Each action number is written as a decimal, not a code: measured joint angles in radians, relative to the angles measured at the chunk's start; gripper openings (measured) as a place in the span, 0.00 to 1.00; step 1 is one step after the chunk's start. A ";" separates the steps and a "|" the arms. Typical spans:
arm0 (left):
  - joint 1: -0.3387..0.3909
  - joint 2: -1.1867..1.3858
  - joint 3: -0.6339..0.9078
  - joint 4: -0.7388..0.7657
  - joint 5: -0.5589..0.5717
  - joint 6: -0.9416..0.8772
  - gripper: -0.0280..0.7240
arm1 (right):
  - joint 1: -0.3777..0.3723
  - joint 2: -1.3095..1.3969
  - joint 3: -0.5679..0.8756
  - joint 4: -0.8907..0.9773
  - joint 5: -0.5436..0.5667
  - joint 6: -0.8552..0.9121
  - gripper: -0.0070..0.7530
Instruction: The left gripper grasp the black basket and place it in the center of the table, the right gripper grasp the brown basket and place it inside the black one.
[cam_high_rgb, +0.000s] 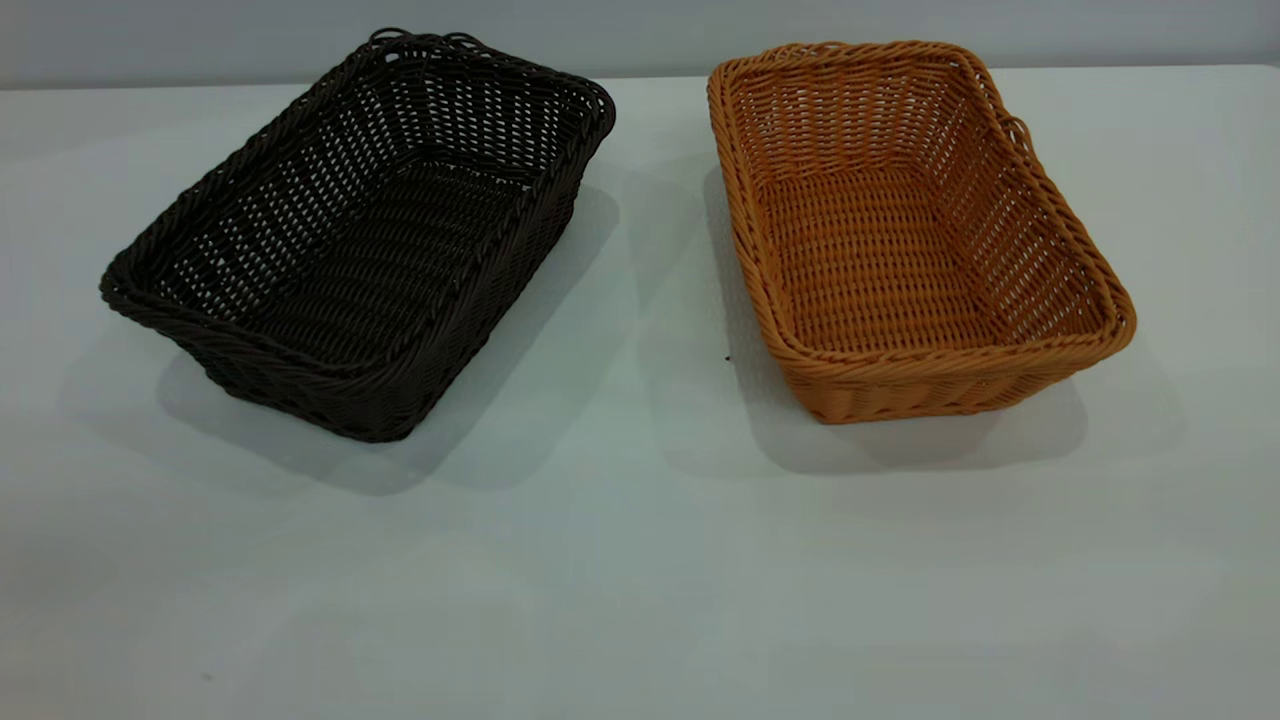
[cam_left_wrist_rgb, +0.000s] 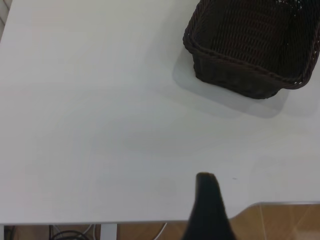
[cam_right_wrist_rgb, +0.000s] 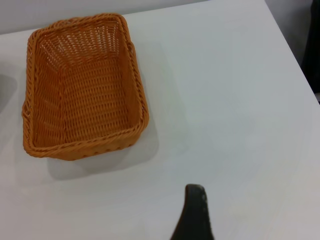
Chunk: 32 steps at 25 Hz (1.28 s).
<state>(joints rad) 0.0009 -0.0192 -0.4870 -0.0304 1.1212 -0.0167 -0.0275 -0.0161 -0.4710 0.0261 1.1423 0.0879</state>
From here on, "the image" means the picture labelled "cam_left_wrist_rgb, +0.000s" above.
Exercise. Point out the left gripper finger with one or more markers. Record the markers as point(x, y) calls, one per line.
point(210, 212)

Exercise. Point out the black wicker basket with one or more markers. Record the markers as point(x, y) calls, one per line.
point(250, 37)

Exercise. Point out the white table leg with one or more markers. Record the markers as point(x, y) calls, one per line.
point(108, 232)

